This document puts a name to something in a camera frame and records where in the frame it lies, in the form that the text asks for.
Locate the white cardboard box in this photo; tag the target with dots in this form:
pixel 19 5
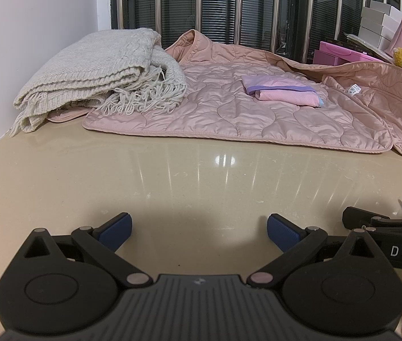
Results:
pixel 371 35
pixel 389 7
pixel 375 15
pixel 373 25

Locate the metal window grille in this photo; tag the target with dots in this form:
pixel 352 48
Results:
pixel 222 7

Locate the pink quilted blanket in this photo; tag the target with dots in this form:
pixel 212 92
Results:
pixel 204 113

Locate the pink purple-trimmed garment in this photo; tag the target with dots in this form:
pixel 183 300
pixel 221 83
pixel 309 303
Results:
pixel 279 94

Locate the magenta flat box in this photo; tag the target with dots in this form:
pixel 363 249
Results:
pixel 332 55

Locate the dark patterned packet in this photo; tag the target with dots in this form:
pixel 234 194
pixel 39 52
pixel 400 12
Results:
pixel 364 48

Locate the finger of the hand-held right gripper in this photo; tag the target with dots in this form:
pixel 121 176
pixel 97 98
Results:
pixel 359 217

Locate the cream knitted fringed blanket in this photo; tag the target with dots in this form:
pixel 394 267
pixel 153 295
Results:
pixel 91 64

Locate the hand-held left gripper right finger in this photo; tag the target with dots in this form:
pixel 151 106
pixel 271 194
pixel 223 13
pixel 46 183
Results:
pixel 285 231

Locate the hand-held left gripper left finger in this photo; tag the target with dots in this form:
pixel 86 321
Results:
pixel 116 230

